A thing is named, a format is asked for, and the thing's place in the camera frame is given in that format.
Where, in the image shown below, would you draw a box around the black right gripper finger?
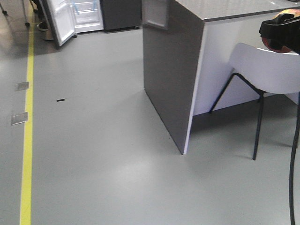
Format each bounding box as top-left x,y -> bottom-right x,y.
259,13 -> 300,53

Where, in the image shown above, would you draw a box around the red yellow apple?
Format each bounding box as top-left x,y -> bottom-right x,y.
261,8 -> 300,53

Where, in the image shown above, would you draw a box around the fridge door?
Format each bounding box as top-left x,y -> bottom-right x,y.
45,0 -> 77,47

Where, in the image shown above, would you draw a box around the grey white fridge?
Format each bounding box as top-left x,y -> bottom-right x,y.
45,0 -> 143,47

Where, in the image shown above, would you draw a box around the white chair black legs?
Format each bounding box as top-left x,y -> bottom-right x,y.
209,43 -> 300,160

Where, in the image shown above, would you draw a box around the person in black trousers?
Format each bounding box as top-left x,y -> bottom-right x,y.
33,0 -> 54,41

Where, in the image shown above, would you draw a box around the metal floor socket plate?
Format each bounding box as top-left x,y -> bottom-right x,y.
15,81 -> 30,91

